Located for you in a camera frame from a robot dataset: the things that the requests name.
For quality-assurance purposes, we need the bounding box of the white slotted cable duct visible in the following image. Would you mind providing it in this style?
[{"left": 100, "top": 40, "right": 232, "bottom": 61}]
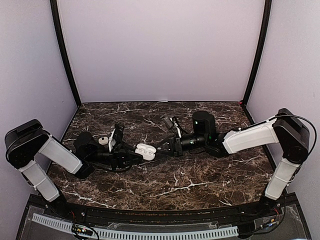
[{"left": 31, "top": 213, "right": 239, "bottom": 240}]

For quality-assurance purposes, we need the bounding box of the white oval charging case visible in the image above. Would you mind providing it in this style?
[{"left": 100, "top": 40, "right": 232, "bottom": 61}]
[{"left": 135, "top": 143, "right": 157, "bottom": 161}]

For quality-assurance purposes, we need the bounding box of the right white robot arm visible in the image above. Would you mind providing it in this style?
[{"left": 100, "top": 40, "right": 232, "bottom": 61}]
[{"left": 155, "top": 108, "right": 315, "bottom": 217}]

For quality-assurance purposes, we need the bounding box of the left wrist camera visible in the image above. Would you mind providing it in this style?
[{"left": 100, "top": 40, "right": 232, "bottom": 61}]
[{"left": 108, "top": 124, "right": 125, "bottom": 153}]

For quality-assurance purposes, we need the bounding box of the black front rail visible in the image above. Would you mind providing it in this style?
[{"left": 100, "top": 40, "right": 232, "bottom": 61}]
[{"left": 42, "top": 199, "right": 283, "bottom": 227}]

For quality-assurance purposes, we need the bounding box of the small white charging case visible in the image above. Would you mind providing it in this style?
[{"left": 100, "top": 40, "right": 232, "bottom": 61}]
[{"left": 98, "top": 136, "right": 109, "bottom": 146}]

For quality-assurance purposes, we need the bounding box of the right black frame post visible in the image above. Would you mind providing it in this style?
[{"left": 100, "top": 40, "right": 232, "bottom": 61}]
[{"left": 241, "top": 0, "right": 273, "bottom": 108}]

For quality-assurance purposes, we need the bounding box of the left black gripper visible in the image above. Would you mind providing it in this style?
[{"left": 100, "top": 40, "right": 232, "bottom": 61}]
[{"left": 86, "top": 141, "right": 144, "bottom": 170}]

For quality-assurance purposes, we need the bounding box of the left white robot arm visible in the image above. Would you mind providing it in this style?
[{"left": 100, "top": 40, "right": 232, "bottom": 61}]
[{"left": 4, "top": 119, "right": 143, "bottom": 218}]

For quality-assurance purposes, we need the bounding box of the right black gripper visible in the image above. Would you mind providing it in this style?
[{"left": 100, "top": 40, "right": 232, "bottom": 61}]
[{"left": 152, "top": 132, "right": 208, "bottom": 158}]

